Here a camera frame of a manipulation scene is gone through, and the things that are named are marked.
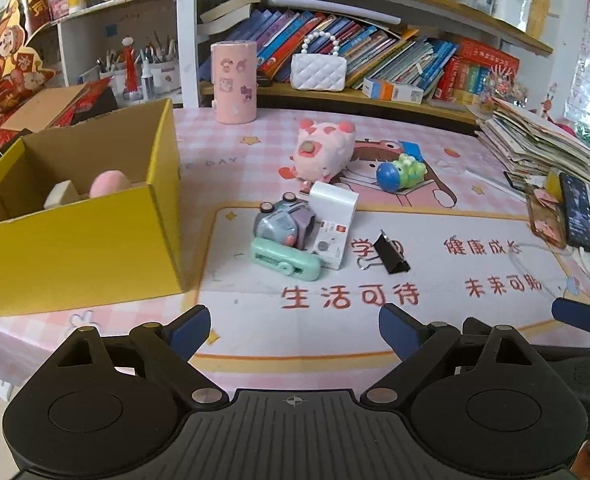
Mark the white quilted handbag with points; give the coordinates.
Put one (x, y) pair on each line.
(317, 72)

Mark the red paper packets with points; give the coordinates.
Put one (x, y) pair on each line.
(92, 100)

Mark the orange and blue carton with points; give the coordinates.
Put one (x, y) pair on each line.
(390, 90)

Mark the red tassel ornament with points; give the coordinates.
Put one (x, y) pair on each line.
(131, 67)

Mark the pile of papers and booklets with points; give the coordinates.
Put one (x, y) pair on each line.
(535, 145)

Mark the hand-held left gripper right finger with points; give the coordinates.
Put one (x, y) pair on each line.
(397, 332)

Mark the pink plush pig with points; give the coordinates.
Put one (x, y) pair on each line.
(325, 152)

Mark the black binder clip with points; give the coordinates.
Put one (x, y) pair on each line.
(392, 255)

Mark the pink plush toy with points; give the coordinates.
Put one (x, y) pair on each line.
(107, 182)

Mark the white foam block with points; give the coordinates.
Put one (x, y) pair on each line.
(60, 194)

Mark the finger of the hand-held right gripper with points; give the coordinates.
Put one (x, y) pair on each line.
(575, 312)

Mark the blue wrapper packet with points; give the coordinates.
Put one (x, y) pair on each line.
(411, 149)

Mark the pink cylindrical container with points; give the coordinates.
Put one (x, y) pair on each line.
(234, 80)

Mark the black smartphone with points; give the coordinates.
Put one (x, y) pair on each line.
(575, 210)

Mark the white side shelf unit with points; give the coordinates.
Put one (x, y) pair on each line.
(67, 45)

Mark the grey purple toy camera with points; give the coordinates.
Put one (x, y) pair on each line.
(280, 225)

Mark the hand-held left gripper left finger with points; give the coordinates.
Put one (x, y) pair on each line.
(192, 330)

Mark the grey rolled sheet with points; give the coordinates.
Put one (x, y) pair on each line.
(335, 7)

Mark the row of colourful books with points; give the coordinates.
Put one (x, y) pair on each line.
(375, 45)

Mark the clear pen holder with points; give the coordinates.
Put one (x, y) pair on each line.
(165, 80)

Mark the mint green handheld device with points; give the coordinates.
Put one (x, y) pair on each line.
(280, 260)

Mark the yellow cardboard box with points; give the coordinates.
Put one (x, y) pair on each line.
(75, 250)

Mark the small white box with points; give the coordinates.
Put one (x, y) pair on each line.
(332, 210)

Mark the clear pouch with pink pieces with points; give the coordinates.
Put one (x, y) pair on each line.
(545, 215)

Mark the pink printed desk mat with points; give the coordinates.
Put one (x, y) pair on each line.
(225, 150)

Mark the red and gold festive decoration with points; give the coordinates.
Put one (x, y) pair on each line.
(10, 55)

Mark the green frog toy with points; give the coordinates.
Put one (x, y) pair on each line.
(410, 170)

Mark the thick paperback book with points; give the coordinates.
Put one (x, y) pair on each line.
(230, 5)
(232, 25)

